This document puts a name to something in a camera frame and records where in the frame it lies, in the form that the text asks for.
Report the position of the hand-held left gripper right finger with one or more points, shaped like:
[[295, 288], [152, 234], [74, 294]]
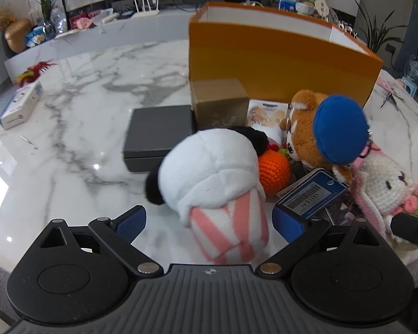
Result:
[[287, 224]]

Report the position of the dried flower bunch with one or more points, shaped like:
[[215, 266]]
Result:
[[0, 17]]

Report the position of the red feather ornament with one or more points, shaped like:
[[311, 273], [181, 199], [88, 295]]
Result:
[[35, 71]]

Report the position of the panda plush with striped pants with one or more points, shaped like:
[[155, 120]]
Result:
[[209, 170]]

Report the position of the white cartoon printed packet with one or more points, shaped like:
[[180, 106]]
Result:
[[266, 118]]

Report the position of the orange cardboard box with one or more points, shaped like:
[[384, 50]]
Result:
[[282, 62]]

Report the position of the red panda plush blue hat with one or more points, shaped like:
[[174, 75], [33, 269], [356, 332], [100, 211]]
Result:
[[320, 132]]

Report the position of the blue snack bag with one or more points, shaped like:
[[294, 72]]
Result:
[[35, 37]]

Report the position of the blue plastic tag card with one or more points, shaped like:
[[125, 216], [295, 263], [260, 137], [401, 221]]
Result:
[[313, 193]]

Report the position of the pink packet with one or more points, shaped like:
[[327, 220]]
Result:
[[80, 21]]

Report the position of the green plant in glass vase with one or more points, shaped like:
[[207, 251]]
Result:
[[48, 10]]

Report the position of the clear glass bottle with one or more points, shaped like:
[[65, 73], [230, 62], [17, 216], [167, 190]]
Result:
[[413, 68]]

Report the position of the dark grey gift box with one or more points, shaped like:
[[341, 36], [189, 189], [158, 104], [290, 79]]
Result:
[[156, 132]]

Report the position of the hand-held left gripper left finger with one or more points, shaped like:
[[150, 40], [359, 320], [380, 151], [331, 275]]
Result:
[[132, 224]]

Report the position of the gold vase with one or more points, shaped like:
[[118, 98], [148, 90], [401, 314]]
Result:
[[17, 34]]

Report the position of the small white carton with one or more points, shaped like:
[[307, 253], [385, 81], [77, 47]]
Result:
[[21, 106]]

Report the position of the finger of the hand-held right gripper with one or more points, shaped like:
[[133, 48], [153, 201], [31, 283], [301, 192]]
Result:
[[412, 231]]

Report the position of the potted green plant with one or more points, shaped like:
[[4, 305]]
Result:
[[376, 31]]

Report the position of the white wifi router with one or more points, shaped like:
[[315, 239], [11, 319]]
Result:
[[144, 11]]

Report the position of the white crochet bunny pink flowers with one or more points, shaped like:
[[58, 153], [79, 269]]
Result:
[[379, 184]]

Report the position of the orange crochet ball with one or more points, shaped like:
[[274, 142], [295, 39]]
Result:
[[273, 174]]

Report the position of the gold gift box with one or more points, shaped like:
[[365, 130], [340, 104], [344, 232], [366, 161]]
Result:
[[217, 104]]

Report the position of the white marble TV cabinet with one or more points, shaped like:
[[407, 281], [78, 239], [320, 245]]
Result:
[[90, 40]]

